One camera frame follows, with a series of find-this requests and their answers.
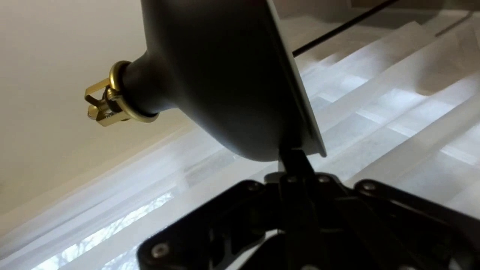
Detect brass lamp joint knob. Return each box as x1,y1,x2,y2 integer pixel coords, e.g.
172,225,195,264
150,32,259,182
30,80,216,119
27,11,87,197
84,60,157,128

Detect white sheer curtain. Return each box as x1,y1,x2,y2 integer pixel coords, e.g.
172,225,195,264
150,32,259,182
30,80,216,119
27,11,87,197
0,0,478,270

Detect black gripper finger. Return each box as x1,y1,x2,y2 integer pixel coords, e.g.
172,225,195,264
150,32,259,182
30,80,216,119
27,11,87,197
280,150,315,185

